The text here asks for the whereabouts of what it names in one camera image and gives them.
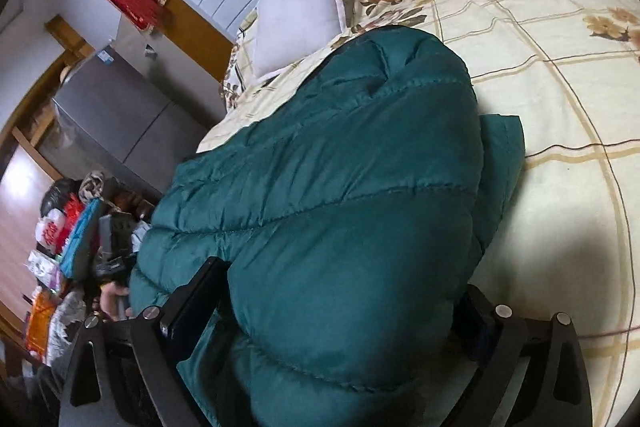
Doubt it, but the red and white plastic bag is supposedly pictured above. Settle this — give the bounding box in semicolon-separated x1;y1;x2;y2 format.
34;212;71;258

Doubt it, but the orange wooden panel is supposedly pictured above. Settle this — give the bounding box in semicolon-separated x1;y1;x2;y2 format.
162;0;237;84

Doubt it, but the person's left hand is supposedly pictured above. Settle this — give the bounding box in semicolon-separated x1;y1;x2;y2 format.
99;283;133;322

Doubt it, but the teal bag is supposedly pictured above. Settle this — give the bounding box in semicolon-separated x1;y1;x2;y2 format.
59;198;107;281

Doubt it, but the black plastic bag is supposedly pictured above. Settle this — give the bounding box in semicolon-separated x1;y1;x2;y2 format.
41;178;82;219

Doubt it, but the cream floral checked bedsheet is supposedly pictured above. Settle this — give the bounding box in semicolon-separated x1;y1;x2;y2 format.
196;0;640;427

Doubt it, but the white pillow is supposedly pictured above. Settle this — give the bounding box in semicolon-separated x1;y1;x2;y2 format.
251;0;347;79

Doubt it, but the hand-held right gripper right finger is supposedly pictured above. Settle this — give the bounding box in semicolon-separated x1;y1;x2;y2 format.
440;284;594;427

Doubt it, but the grey refrigerator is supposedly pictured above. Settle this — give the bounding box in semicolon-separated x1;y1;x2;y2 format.
51;46;213;198

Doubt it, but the leopard print cloth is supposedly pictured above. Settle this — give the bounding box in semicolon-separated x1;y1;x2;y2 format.
79;171;108;204

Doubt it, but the teal puffer jacket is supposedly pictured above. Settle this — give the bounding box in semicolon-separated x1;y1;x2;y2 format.
131;27;526;427

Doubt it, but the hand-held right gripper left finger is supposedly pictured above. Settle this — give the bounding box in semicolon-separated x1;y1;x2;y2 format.
69;256;232;427

